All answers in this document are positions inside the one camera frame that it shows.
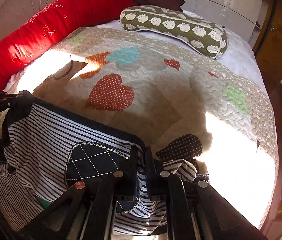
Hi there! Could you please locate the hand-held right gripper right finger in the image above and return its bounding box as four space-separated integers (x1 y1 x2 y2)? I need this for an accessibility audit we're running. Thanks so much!
145 146 269 240

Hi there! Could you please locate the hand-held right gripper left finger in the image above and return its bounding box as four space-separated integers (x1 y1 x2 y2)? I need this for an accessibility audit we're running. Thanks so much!
16 145 145 240

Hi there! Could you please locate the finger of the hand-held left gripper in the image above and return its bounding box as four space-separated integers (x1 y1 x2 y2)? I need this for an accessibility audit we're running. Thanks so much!
0 89 34 111

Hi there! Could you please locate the navy white striped shirt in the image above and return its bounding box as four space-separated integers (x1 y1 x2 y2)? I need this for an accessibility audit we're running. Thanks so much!
0 92 209 236

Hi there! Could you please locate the patchwork heart quilt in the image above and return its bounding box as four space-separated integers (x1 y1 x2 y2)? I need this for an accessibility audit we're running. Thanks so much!
0 26 279 230

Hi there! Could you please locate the white padded headboard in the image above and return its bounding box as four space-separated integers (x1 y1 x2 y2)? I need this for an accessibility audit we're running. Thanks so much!
0 0 101 53

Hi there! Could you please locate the long red pillow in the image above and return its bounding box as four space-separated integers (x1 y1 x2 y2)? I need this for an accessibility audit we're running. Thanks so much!
0 0 139 91

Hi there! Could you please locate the green patterned bolster pillow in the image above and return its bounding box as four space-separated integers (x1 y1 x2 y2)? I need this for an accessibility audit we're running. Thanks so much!
120 5 229 60

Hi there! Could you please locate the wooden door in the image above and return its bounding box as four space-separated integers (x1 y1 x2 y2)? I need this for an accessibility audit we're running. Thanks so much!
252 0 282 86

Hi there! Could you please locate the white glossy wardrobe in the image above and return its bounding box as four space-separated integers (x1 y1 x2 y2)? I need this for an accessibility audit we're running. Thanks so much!
168 0 267 46

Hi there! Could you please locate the wooden bed frame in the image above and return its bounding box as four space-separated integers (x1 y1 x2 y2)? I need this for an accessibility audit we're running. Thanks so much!
258 80 282 232

